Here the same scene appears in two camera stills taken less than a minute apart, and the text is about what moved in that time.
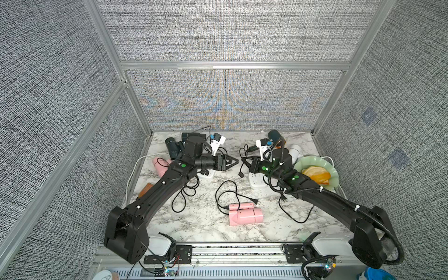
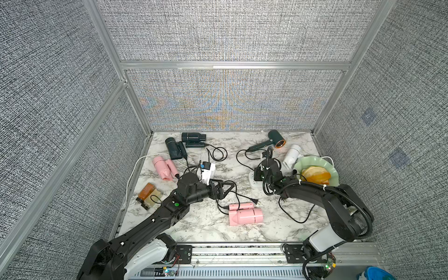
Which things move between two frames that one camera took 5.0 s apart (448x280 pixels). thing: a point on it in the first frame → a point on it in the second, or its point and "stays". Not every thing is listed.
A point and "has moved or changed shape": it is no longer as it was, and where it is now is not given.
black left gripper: [223, 163] → [219, 195]
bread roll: [319, 174] stays
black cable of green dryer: [247, 150] has moved or changed shape
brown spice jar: [146, 189] stays
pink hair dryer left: [161, 164] stays
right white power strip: [256, 179] stays
